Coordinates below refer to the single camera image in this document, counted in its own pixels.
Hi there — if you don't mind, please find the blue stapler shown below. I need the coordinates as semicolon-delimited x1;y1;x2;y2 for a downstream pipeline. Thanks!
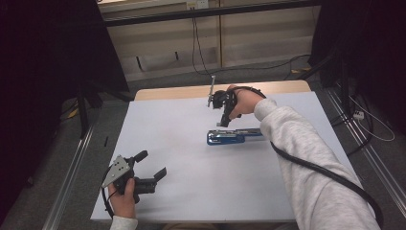
206;127;265;147

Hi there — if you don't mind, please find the black horizontal bar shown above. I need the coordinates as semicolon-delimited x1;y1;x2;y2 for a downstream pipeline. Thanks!
102;0;322;28

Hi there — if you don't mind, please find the black hanging cable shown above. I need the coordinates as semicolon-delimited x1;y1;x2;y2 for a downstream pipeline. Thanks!
191;16;313;79

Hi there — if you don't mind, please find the metal floor rail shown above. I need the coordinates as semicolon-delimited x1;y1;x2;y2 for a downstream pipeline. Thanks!
325;86;406;219
40;124;96;230

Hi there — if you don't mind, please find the white wall socket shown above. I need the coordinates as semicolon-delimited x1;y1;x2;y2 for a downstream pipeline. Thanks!
186;0;211;11

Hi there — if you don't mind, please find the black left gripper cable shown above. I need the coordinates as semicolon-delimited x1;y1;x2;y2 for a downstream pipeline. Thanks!
101;164;117;220

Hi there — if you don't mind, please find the black curtain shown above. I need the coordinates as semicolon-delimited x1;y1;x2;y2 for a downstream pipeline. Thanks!
0;0;130;221
306;0;406;137

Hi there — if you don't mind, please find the person's left hand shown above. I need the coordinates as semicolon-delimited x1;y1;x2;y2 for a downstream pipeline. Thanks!
107;177;139;220

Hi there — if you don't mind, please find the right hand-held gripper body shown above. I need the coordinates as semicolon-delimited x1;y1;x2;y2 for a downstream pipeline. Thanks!
207;75;238;111

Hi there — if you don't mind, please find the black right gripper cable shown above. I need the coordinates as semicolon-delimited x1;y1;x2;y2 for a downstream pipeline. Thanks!
229;85;385;230

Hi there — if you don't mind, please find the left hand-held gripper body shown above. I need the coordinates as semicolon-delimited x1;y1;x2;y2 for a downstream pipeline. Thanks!
101;154;158;204

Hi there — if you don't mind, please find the white floor cable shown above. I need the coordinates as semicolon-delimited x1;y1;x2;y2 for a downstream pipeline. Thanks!
348;95;396;143

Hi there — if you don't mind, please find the black floor cable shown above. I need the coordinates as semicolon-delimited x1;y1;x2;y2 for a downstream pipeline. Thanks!
329;102;375;158

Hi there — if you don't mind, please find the white table sheet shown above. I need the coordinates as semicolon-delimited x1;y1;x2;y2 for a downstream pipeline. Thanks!
90;90;365;224

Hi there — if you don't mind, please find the black metal stand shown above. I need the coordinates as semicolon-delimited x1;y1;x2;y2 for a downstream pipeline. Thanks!
75;80;136;141

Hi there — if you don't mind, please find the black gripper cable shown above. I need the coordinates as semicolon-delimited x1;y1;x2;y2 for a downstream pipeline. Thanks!
101;164;117;220
229;85;385;230

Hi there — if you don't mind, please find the person's right hand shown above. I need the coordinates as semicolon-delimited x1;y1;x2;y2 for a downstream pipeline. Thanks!
227;83;266;121

